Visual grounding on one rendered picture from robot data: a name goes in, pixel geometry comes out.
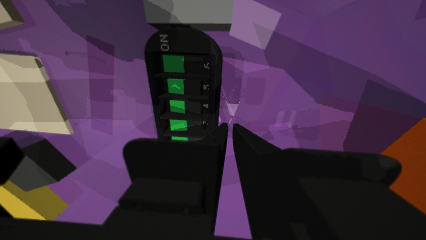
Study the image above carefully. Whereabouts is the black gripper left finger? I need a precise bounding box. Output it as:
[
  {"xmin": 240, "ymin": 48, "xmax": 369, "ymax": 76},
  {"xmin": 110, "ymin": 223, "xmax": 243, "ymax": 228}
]
[{"xmin": 123, "ymin": 123, "xmax": 228, "ymax": 235}]

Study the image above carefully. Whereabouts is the yellow rectangular block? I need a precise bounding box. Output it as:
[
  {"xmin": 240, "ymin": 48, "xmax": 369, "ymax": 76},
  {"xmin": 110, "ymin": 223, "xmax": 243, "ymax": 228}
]
[{"xmin": 0, "ymin": 180, "xmax": 69, "ymax": 221}]

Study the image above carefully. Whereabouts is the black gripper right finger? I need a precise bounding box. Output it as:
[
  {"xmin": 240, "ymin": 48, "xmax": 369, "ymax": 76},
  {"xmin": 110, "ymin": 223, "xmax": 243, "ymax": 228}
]
[{"xmin": 232, "ymin": 123, "xmax": 402, "ymax": 240}]

